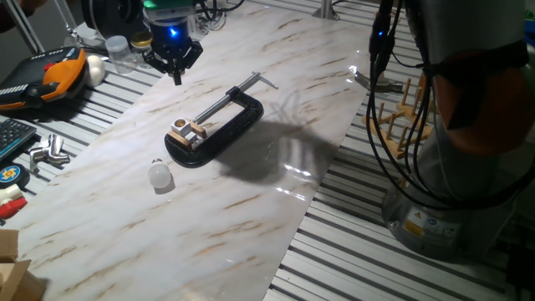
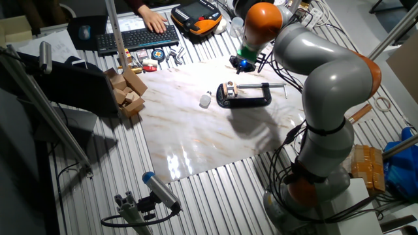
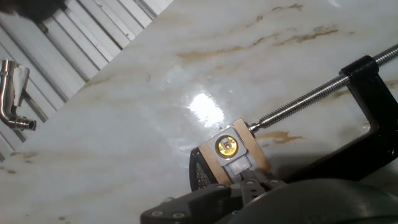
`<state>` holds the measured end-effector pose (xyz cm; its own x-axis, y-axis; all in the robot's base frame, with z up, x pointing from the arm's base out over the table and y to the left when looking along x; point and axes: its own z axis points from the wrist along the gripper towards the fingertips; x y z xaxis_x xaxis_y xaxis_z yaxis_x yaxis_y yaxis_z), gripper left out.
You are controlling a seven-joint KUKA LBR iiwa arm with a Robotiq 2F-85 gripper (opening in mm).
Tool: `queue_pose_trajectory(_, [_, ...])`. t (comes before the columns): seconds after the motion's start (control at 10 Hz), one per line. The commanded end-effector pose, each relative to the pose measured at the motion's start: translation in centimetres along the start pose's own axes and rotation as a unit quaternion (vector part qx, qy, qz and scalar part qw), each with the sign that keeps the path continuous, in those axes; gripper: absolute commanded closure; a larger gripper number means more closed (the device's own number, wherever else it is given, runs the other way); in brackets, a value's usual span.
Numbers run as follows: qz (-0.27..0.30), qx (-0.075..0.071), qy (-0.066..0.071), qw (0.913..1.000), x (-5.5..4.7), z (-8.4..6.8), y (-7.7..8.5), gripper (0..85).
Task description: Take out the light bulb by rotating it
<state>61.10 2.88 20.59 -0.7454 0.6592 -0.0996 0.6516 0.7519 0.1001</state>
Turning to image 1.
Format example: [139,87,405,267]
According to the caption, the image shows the black orange teach pendant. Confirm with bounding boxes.
[0,46,89,112]

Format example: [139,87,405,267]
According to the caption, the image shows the open brown cardboard box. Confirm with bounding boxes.
[0,228,47,301]

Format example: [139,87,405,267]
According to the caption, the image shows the upright aluminium post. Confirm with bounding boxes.
[312,0,340,21]

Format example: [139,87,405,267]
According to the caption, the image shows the black filament spool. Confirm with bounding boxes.
[81,0,145,41]

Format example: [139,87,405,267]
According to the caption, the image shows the black metal C-clamp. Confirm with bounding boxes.
[163,71,280,168]

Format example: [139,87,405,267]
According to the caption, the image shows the wooden peg rack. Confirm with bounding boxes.
[361,77,435,160]

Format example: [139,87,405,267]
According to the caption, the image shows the slanted aluminium stand leg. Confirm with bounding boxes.
[3,0,46,54]

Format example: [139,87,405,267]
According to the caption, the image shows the glass jar yellow lid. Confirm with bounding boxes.
[129,31,155,70]

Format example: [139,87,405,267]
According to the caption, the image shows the white light bulb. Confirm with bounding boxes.
[147,157,173,189]

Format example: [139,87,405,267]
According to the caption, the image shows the clear plastic jar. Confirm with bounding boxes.
[104,35,137,75]

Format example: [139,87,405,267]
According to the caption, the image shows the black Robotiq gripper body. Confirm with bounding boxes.
[148,8,196,64]

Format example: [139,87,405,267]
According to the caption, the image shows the small wooden clamp pad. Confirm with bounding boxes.
[190,120,209,140]
[167,130,192,148]

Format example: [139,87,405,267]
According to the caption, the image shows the marble pattern table sheet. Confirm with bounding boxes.
[3,2,377,301]

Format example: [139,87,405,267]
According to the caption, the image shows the black computer keyboard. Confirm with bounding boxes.
[0,118,38,163]

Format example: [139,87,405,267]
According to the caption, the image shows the thin metal rod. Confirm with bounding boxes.
[53,0,83,47]

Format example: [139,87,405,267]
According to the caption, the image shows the person's forearm dark sleeve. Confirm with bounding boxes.
[0,3,24,34]

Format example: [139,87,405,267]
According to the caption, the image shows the hammer with wooden handle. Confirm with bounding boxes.
[354,69,405,94]

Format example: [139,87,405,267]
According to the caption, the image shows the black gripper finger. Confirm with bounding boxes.
[142,48,180,87]
[177,40,205,87]

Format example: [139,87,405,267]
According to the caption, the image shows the person's bare hand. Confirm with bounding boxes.
[18,0,48,12]

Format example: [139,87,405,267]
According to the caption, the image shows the silver metal pipe fitting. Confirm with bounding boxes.
[28,146,71,171]
[46,133,65,156]

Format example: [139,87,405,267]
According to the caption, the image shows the white egg shaped object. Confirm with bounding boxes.
[85,54,106,88]

